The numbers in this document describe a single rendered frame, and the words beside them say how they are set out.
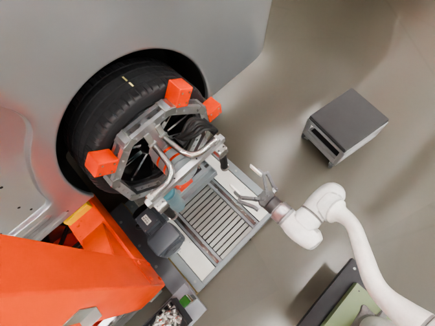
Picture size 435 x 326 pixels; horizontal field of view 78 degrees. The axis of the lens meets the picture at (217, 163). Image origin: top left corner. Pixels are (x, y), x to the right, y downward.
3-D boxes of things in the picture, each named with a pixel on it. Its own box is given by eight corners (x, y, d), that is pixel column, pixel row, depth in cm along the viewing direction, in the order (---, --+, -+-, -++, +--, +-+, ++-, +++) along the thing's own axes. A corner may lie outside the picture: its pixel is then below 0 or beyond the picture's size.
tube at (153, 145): (156, 143, 115) (148, 130, 105) (186, 173, 108) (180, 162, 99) (124, 171, 111) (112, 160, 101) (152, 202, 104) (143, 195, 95)
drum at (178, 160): (173, 143, 137) (166, 130, 124) (201, 171, 129) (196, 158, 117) (152, 162, 134) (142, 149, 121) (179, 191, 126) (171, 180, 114)
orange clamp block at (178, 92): (176, 96, 115) (181, 77, 109) (188, 106, 112) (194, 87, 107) (163, 98, 110) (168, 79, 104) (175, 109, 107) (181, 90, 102)
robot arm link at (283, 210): (292, 213, 117) (281, 203, 119) (296, 207, 108) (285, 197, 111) (278, 227, 115) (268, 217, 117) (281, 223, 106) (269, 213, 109)
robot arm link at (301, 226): (278, 228, 116) (298, 206, 117) (307, 255, 111) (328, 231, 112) (278, 226, 106) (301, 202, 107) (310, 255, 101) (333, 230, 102)
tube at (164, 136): (191, 114, 119) (186, 100, 109) (221, 141, 112) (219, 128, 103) (160, 140, 115) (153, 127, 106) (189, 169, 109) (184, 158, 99)
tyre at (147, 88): (193, 56, 143) (64, 54, 94) (224, 79, 134) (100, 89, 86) (162, 149, 181) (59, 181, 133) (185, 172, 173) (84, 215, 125)
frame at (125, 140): (207, 138, 160) (190, 74, 110) (215, 145, 157) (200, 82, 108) (136, 201, 148) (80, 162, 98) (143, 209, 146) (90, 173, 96)
